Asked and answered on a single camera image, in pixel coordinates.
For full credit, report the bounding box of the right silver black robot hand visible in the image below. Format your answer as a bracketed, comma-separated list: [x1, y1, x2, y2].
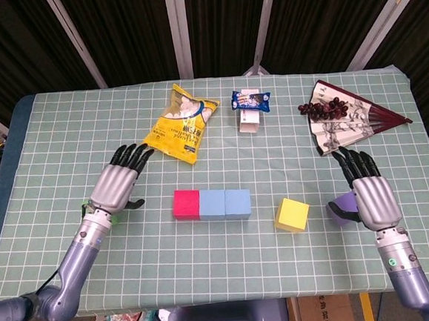
[323, 141, 405, 236]

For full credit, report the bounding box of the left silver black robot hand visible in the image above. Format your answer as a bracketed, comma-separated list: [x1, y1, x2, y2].
[85, 141, 159, 216]

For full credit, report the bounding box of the pink foam cube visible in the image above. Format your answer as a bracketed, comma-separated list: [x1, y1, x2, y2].
[170, 188, 203, 222]

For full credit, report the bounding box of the yellow foam cube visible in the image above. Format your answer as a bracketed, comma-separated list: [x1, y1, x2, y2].
[272, 196, 313, 236]

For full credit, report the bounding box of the light blue foam cube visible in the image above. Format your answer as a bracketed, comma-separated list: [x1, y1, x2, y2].
[197, 188, 228, 222]
[223, 188, 253, 221]

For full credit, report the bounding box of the purple foam cube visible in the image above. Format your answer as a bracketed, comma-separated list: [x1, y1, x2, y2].
[326, 189, 362, 228]

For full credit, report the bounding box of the green foam cube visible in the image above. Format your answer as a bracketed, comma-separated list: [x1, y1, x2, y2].
[79, 197, 120, 228]

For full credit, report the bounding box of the painted paper folding fan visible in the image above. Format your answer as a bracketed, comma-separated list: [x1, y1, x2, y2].
[303, 73, 416, 158]

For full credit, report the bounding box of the yellow snack bag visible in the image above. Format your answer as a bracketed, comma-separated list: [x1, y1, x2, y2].
[136, 79, 226, 170]

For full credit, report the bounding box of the yellow bar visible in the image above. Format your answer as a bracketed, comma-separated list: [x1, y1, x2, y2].
[359, 291, 375, 321]

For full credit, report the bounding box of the dark red grape bunch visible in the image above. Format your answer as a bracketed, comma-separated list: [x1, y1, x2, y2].
[297, 96, 350, 122]

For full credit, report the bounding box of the blue table pad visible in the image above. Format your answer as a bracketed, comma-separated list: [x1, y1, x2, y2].
[0, 94, 46, 242]

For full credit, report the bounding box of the brown cardboard box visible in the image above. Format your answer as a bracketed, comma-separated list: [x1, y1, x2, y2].
[295, 291, 365, 321]

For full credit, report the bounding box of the green checkered tablecloth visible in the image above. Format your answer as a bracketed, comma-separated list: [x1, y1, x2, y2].
[0, 60, 429, 321]

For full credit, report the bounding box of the white open cardboard box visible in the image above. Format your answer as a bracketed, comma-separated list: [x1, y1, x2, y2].
[236, 87, 265, 134]

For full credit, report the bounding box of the blue cookie packet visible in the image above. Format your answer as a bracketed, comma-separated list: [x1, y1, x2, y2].
[230, 87, 273, 115]

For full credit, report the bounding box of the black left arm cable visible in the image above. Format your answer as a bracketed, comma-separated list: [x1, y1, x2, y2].
[6, 268, 64, 321]

